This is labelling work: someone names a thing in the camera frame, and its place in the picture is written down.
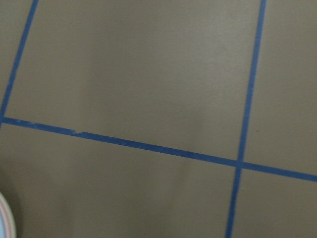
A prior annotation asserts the pink plate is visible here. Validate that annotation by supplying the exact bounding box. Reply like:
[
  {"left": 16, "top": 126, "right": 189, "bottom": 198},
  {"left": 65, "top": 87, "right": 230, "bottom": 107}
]
[{"left": 0, "top": 194, "right": 12, "bottom": 238}]

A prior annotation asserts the cream plate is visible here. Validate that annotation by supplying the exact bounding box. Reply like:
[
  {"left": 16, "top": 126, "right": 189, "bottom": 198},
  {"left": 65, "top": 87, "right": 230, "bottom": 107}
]
[{"left": 4, "top": 198, "right": 17, "bottom": 238}]

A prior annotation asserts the blue plate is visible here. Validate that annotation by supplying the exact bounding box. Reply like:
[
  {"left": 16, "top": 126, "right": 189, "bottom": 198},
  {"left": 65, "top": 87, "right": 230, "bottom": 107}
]
[{"left": 0, "top": 202, "right": 6, "bottom": 238}]

